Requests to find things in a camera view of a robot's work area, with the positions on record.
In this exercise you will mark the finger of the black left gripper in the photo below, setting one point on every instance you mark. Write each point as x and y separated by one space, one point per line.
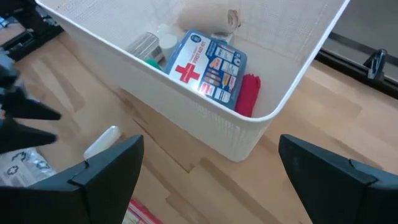
21 107
18 135

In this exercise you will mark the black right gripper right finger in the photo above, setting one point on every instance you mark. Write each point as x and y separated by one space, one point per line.
342 193

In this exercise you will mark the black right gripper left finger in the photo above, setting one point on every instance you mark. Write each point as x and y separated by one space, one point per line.
77 196

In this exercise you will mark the red bandage roll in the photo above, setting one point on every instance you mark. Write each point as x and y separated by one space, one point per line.
247 96

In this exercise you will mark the large white pill bottle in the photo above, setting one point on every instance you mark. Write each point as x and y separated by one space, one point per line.
144 46

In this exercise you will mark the green square box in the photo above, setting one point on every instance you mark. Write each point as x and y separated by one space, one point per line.
153 63

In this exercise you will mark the beige elastic bandage roll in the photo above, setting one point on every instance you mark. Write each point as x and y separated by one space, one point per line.
205 18

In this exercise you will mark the white perforated plastic basket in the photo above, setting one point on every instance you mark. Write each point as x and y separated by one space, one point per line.
217 137

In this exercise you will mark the white Vakly gauze package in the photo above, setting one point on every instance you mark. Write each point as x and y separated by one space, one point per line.
21 169

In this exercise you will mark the white slim tube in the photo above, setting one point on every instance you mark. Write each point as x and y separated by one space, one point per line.
102 141

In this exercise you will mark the red and white packet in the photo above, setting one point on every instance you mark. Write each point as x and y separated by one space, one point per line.
140 214

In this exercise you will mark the black left frame rails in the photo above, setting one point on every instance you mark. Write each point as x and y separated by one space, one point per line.
34 25

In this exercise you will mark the black frame crossbar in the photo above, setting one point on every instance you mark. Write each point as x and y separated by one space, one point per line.
351 70

